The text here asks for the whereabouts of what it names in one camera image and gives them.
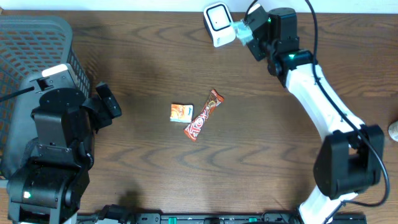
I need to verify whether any teal snack packet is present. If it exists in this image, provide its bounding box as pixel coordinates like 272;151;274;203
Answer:
231;20;254;45

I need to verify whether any white barcode scanner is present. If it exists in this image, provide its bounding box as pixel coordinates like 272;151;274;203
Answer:
203;2;236;48

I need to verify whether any green lid jar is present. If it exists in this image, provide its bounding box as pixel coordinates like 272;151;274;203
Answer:
388;121;398;142

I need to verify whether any orange tissue packet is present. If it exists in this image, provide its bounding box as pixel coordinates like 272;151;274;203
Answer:
170;104;193;123

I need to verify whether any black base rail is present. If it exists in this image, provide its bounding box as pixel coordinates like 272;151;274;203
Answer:
77;205;368;224

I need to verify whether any grey plastic mesh basket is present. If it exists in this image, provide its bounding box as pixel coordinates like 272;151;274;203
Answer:
1;16;91;179

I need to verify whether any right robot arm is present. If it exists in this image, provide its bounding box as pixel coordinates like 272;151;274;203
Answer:
243;1;391;223

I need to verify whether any red Top chocolate bar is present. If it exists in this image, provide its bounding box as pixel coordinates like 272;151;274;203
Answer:
184;89;224;142

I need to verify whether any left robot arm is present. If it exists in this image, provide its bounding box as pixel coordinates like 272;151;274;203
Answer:
6;63;122;223

